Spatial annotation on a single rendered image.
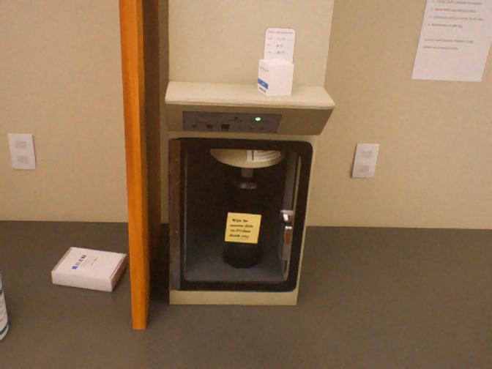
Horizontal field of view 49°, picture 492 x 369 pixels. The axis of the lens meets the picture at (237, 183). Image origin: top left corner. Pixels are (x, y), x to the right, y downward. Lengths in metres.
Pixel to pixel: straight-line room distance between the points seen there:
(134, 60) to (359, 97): 0.81
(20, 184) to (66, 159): 0.17
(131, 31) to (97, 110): 0.64
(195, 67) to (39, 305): 0.70
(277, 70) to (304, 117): 0.11
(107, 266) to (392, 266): 0.80
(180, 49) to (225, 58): 0.09
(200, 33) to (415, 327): 0.86
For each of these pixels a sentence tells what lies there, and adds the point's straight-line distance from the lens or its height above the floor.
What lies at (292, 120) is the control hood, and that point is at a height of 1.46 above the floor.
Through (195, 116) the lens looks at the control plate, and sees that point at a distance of 1.05.
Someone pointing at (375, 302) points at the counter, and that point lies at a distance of 1.46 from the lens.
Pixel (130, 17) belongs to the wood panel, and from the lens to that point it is 1.00.
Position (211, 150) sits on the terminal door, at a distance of 1.15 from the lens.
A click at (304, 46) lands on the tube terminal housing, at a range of 1.11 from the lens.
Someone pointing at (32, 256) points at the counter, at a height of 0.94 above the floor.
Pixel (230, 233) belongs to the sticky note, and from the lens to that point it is 1.24.
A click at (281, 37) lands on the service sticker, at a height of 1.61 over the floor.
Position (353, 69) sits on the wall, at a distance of 1.61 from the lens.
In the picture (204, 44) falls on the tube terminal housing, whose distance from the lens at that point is 1.09.
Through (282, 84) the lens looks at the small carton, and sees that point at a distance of 1.04.
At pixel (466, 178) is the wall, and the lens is 1.86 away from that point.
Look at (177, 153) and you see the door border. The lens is 1.15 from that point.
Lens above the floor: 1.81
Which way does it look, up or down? 26 degrees down
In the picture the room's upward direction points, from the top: 3 degrees clockwise
